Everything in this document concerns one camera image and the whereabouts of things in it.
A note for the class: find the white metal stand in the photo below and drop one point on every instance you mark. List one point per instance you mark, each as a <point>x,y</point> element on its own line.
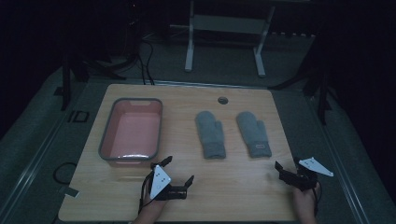
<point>229,23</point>

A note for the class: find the grey mitten with label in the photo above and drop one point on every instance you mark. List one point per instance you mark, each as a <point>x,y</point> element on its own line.
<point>253,133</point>

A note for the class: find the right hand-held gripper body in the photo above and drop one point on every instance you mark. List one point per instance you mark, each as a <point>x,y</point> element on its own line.
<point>300,179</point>

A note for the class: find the person's left hand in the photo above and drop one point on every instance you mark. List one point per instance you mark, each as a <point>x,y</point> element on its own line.
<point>153,207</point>

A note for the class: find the person's right hand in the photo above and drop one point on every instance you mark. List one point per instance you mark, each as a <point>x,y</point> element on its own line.
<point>303,200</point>

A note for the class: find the pink basin with grey rim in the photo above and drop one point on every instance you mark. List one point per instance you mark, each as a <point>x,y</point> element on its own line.
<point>134,130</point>

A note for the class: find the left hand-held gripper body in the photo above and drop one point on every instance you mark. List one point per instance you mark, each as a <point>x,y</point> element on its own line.
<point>159,182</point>

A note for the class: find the black tripod stand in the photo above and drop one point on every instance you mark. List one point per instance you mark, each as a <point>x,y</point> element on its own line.
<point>322,93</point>
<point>66,84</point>

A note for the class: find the plain grey mitten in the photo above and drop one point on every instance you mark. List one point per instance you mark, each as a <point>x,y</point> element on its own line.
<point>211,135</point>

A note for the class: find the grey tape piece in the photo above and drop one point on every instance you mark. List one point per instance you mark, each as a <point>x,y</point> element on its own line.
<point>69,191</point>

